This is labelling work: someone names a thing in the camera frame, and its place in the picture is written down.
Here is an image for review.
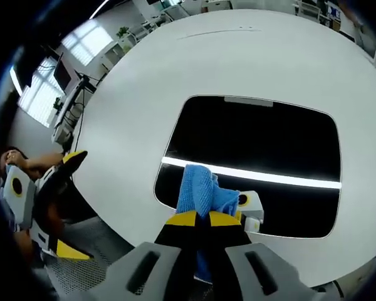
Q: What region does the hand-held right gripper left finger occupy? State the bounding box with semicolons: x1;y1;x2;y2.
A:
89;210;205;301

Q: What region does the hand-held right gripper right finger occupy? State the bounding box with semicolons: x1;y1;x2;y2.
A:
206;211;321;301

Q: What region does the blue cleaning cloth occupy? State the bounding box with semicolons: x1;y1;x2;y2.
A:
175;164;241;280

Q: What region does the black tablet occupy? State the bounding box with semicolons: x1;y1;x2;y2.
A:
152;95;343;240

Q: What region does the grey mesh chair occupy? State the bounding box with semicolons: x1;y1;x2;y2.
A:
43;216;136;301

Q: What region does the white side desk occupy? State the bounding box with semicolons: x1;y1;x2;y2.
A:
51;75;98;145

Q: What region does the window blind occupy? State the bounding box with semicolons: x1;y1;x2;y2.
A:
18;58;65;129
60;20;111;67

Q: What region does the computer monitor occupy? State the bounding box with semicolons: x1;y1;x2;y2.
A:
53;53;74;93

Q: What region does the white cabinet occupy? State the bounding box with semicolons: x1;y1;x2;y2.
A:
100;41;127;75

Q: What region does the black cable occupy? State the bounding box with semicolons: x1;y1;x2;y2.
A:
68;117;83;157

